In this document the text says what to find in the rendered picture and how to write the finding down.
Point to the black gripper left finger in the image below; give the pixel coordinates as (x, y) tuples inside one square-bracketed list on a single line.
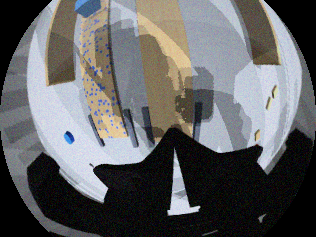
[(153, 174)]

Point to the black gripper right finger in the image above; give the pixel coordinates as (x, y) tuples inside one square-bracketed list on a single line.
[(201, 166)]

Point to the blue short cylinder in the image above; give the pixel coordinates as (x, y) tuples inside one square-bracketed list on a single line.
[(69, 138)]

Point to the pale yellow flat block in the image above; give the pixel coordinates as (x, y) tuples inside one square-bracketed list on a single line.
[(257, 135)]

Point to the tan rectangular block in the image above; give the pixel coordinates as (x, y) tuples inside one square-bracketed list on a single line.
[(269, 103), (274, 92)]

